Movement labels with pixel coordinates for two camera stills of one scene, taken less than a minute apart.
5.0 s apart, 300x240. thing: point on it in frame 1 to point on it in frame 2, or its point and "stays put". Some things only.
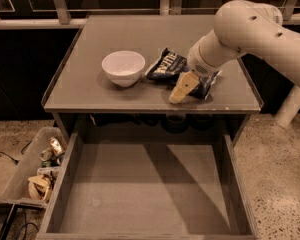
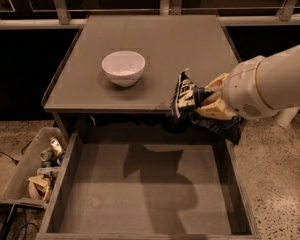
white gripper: x=198 y=65 to x=242 y=90
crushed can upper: x=55 y=145 stays put
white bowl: x=124 y=68 stays put
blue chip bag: x=167 y=65 to x=187 y=97
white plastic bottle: x=53 y=171 stays put
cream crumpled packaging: x=38 y=187 stays put
